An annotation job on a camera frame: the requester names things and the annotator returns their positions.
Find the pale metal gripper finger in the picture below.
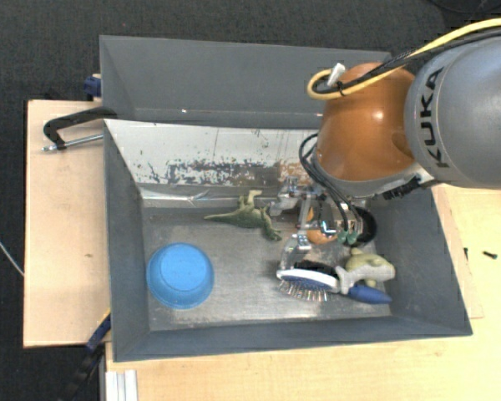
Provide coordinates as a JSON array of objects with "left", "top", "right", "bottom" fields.
[
  {"left": 277, "top": 231, "right": 315, "bottom": 272},
  {"left": 268, "top": 175, "right": 318, "bottom": 218}
]

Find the orange ball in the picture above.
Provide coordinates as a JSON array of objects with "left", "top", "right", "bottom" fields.
[{"left": 305, "top": 206, "right": 339, "bottom": 246}]

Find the white and blue hair brush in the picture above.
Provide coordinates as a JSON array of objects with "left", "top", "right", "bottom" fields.
[{"left": 275, "top": 258, "right": 397, "bottom": 306}]

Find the green toy dinosaur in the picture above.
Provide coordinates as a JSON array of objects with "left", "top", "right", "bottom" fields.
[{"left": 203, "top": 189, "right": 283, "bottom": 242}]

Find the grey metal bin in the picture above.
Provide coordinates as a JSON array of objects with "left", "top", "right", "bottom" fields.
[{"left": 99, "top": 34, "right": 473, "bottom": 363}]

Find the pale green toy animal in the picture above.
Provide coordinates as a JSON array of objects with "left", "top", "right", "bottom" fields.
[{"left": 343, "top": 246, "right": 390, "bottom": 288}]

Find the blue plastic bowl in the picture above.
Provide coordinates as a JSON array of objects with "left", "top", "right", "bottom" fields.
[{"left": 145, "top": 241, "right": 215, "bottom": 311}]

